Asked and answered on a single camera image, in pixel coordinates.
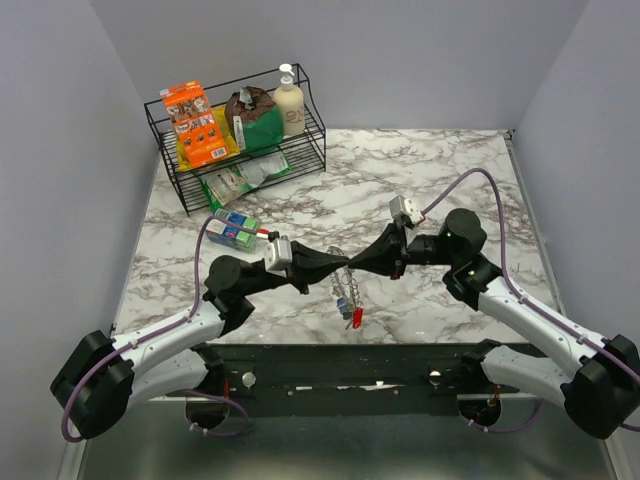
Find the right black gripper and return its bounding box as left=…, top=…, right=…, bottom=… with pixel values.
left=349, top=219, right=458, bottom=280

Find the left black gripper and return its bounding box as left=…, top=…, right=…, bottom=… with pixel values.
left=240, top=240, right=349, bottom=298

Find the blue key tag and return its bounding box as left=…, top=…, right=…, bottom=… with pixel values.
left=336, top=297, right=353, bottom=319

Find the red key tag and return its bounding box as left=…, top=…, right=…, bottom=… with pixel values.
left=343, top=307, right=364, bottom=330

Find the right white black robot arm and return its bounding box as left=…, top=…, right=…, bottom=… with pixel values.
left=349, top=208, right=639, bottom=439

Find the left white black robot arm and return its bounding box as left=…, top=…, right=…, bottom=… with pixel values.
left=50, top=238, right=349, bottom=443

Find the small blue white box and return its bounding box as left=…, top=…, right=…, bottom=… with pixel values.
left=206, top=208, right=261, bottom=253

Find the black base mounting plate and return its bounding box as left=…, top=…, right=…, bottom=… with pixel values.
left=164, top=342, right=546, bottom=419

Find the green white snack pouch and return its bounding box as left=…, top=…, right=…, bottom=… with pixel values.
left=200, top=152, right=292, bottom=212

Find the brown and green bag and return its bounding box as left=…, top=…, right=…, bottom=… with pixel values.
left=224, top=86, right=284, bottom=156

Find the yellow packet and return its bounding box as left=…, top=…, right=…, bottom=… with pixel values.
left=174, top=105, right=240, bottom=171

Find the cream pump lotion bottle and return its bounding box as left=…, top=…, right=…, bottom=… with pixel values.
left=273, top=63, right=305, bottom=136

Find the orange product box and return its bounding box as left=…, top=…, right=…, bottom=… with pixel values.
left=160, top=81, right=229, bottom=171

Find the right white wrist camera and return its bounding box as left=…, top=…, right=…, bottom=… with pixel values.
left=389, top=195, right=425, bottom=229

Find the black wire shelf rack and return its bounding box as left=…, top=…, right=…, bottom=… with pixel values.
left=144, top=62, right=327, bottom=215

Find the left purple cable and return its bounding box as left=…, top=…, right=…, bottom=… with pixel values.
left=60, top=215, right=281, bottom=444

